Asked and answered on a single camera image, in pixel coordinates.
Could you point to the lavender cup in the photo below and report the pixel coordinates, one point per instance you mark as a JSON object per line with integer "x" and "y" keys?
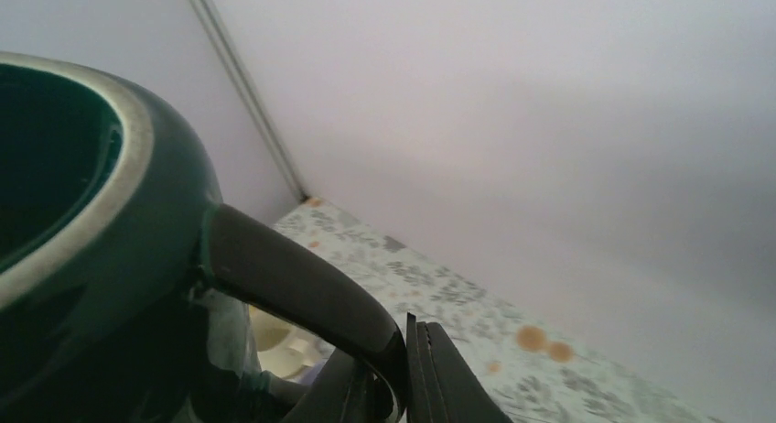
{"x": 309, "y": 376}

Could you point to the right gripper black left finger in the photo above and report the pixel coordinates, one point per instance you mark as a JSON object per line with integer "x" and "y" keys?
{"x": 345, "y": 390}

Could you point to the floral patterned table mat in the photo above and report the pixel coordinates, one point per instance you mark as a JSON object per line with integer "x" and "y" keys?
{"x": 534, "y": 373}

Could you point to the cream white mug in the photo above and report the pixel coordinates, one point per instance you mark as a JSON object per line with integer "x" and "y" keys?
{"x": 283, "y": 349}

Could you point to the dark green mug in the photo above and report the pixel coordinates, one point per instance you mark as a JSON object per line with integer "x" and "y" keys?
{"x": 126, "y": 280}

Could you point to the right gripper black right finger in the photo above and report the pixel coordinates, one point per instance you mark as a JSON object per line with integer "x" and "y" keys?
{"x": 442, "y": 386}

